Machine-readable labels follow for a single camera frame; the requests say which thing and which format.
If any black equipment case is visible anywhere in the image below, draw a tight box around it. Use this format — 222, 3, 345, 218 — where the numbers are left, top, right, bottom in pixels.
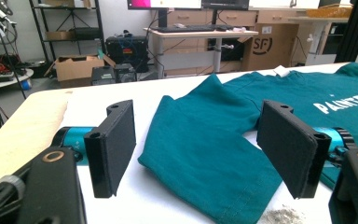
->
105, 35, 149, 73

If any yellow basket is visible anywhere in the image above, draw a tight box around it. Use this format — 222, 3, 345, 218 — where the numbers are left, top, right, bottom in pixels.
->
306, 3, 353, 19

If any cardboard box with dark logo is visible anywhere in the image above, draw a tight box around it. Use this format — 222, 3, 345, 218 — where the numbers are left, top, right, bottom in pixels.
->
241, 22, 300, 72

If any black camera stand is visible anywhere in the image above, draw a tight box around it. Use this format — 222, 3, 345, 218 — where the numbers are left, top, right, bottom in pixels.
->
0, 0, 27, 129

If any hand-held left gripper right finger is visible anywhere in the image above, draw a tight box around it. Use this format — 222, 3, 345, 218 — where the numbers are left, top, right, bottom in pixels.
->
256, 100, 355, 200

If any open cardboard box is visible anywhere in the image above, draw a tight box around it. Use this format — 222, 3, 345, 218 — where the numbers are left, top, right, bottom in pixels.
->
45, 54, 117, 89

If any monitor with dark screen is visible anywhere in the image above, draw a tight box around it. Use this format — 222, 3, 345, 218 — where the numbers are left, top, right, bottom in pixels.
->
201, 0, 250, 11

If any wooden table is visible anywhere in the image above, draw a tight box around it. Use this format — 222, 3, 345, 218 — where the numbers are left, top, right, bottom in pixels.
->
0, 89, 73, 198

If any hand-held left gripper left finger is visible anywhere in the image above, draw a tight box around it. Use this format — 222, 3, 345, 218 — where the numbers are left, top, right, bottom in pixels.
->
51, 99, 137, 199

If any round white table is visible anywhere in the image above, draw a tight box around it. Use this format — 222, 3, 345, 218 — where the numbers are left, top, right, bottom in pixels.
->
0, 68, 34, 92

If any monitor with bright screen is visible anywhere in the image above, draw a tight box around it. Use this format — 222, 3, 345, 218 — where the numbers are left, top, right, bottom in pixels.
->
127, 0, 203, 10

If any thin black finger cable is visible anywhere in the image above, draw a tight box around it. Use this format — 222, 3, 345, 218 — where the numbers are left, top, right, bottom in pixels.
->
0, 175, 26, 224

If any black frame post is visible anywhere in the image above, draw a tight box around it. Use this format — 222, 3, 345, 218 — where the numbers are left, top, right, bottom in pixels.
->
334, 0, 358, 63

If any teal t-shirt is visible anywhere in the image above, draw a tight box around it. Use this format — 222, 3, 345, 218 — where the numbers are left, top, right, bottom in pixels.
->
137, 62, 358, 224

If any black keyboard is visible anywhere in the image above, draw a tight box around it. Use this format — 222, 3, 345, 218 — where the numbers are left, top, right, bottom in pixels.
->
154, 23, 228, 34

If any black metal shelf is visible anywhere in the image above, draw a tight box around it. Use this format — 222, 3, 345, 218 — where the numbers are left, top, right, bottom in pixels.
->
27, 0, 106, 63

